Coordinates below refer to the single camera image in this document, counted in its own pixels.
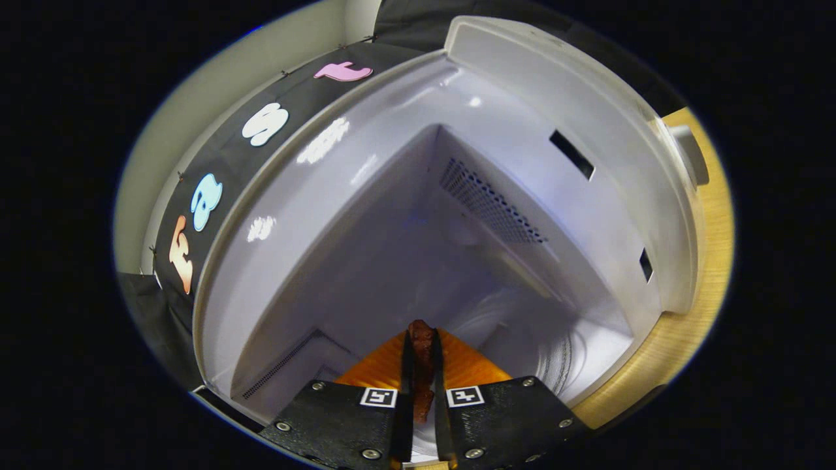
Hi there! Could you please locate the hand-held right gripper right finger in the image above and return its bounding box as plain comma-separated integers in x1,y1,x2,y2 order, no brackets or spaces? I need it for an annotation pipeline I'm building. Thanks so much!
431,328,592,470

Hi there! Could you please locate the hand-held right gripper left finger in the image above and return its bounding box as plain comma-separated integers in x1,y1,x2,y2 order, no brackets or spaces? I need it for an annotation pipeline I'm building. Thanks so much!
258,330,413,470

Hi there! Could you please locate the brown meat slice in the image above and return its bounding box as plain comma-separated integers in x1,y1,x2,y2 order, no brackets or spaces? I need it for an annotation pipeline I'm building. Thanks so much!
408,319,437,424

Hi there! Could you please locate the white microwave oven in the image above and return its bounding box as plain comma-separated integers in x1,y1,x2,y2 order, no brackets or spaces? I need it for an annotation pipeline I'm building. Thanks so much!
193,14,711,464

